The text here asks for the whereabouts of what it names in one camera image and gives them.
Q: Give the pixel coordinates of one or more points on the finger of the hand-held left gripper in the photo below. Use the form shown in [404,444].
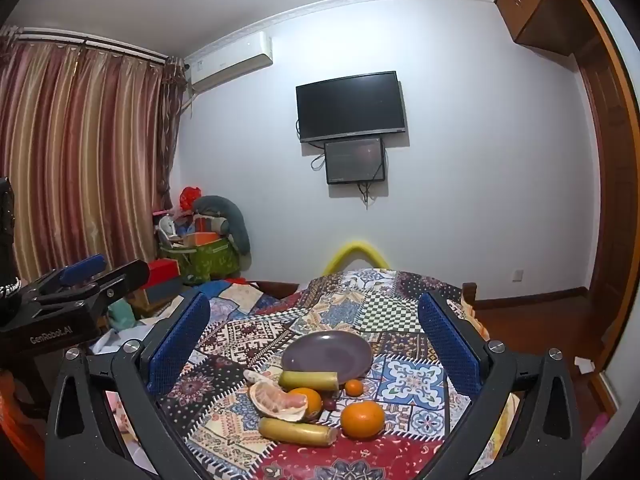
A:
[125,277]
[82,266]

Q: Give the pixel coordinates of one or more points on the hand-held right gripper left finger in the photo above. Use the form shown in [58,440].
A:
[180,345]

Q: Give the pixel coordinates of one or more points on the yellow foam tube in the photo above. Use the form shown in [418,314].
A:
[355,247]

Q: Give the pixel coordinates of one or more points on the patchwork printed blanket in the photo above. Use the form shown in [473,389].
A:
[400,375]

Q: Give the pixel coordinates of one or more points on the curtain rail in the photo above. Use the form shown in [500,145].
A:
[100,42]

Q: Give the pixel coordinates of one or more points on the wall outlet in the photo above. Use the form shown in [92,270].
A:
[519,275]

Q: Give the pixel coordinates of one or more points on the orange box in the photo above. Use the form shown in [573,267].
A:
[206,238]

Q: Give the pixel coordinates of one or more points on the red plastic bag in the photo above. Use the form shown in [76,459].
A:
[190,197]

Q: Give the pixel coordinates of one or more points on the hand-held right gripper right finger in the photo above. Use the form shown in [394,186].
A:
[447,345]

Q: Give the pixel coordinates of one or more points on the wooden bed frame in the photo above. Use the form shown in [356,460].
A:
[277,287]

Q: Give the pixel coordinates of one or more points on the small black monitor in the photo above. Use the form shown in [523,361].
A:
[355,160]

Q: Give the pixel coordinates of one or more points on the striped red curtain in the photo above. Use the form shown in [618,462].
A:
[75,160]

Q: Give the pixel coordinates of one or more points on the medium orange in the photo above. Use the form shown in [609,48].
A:
[312,399]

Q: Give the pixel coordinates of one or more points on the long sugarcane piece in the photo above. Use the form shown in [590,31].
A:
[295,431]

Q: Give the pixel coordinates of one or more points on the dark red jujube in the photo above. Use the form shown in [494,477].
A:
[328,405]

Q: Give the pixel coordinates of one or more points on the white air conditioner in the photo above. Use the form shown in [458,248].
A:
[230,62]

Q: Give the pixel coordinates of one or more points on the large orange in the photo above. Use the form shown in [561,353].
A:
[362,420]

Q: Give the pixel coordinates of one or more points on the wooden door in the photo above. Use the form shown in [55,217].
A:
[607,160]

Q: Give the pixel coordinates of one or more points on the white paper scrap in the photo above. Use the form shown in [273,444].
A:
[584,365]

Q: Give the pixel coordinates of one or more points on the short sugarcane piece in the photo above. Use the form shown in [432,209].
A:
[310,380]

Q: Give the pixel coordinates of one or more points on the purple plate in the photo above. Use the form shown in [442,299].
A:
[325,355]

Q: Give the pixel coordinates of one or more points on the small tangerine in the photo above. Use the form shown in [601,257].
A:
[354,387]

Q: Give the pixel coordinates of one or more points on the red box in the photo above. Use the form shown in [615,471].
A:
[162,272]

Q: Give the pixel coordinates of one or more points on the black wall television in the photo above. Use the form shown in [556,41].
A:
[350,105]

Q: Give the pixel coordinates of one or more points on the wooden overhead cabinet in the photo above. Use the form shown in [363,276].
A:
[535,5]

